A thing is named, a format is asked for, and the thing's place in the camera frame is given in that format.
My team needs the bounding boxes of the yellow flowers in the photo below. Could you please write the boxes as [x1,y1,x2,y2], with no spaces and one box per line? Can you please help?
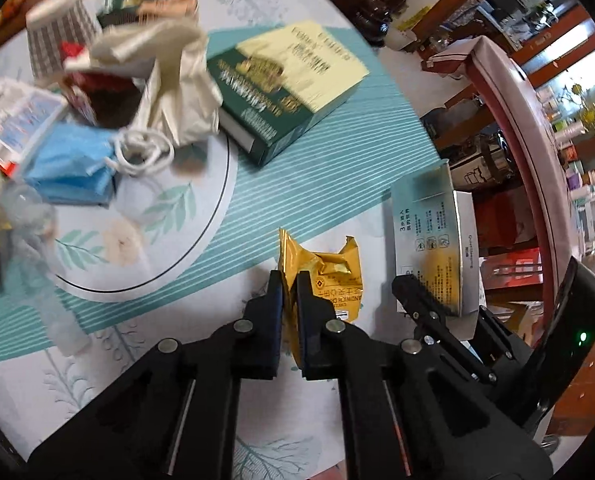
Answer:
[567,72,595,133]

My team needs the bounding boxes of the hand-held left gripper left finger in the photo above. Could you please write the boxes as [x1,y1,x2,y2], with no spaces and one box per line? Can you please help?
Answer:
[27,270,285,480]

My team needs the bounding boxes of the wooden display shelf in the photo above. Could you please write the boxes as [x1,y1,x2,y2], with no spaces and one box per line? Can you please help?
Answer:
[417,0,595,261]

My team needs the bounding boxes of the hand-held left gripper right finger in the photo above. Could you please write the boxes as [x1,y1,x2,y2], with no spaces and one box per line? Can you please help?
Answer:
[296,270,553,480]

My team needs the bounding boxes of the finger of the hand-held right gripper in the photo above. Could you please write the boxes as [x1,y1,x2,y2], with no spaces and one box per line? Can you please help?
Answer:
[391,275,499,387]
[475,305,534,376]

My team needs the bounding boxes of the red box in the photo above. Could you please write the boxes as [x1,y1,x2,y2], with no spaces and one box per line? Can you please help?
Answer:
[475,190,538,248]

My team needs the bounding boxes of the green packet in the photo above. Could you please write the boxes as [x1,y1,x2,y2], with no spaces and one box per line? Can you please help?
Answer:
[97,0,168,28]

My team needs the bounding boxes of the round glass turntable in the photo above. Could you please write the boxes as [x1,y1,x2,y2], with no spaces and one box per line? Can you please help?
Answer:
[0,10,239,303]

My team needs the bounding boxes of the silver cardboard box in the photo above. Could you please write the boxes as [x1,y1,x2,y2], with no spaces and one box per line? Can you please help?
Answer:
[391,160,481,338]

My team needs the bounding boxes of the red and white packet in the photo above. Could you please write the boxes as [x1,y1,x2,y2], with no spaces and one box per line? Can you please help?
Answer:
[0,77,68,178]

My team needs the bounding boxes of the stainless steel pot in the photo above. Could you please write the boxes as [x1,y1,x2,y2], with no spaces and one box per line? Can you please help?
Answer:
[447,130,521,191]

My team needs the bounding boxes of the dark teapot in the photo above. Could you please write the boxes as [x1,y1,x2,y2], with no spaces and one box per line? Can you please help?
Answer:
[352,0,395,46]

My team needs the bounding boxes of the wooden chair back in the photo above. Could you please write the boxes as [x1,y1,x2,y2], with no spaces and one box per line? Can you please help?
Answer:
[422,37,573,341]

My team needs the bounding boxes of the gold snack wrapper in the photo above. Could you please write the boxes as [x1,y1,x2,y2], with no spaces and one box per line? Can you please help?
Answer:
[277,228,363,371]

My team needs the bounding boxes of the cream paper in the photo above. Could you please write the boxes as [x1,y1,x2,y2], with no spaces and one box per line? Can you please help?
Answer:
[90,20,224,147]

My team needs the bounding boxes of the green and yellow box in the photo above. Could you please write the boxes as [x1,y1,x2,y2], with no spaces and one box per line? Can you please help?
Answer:
[206,21,371,168]

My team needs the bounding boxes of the dark red packet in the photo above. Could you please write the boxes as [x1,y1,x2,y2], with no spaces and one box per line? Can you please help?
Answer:
[64,72,148,128]

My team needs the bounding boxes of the clear plastic bag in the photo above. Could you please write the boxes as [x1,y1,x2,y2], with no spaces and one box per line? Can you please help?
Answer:
[0,182,93,356]

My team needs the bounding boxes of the peach wrapper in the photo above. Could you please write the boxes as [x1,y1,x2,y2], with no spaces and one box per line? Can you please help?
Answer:
[137,0,200,23]

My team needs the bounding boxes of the small red packet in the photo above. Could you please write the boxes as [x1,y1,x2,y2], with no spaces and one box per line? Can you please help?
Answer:
[60,42,95,71]

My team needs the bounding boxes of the blue face mask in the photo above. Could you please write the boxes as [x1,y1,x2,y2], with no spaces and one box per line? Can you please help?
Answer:
[24,122,175,206]

